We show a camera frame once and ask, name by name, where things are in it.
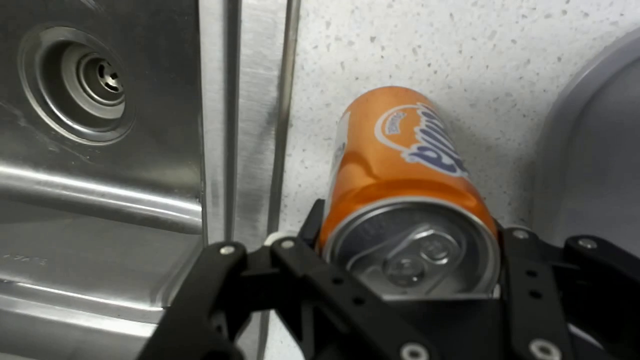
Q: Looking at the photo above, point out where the orange Fanta can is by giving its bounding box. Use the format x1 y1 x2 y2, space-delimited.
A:
318 85 505 303

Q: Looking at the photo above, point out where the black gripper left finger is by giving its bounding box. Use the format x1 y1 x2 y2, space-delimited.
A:
137 199 429 360

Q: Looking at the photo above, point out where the grey plastic tray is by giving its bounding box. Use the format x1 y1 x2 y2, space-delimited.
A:
533 27 640 269

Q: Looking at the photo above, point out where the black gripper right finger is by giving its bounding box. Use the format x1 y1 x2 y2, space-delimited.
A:
498 227 640 360

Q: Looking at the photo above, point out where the stainless steel double sink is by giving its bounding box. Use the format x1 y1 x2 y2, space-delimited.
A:
0 0 302 360

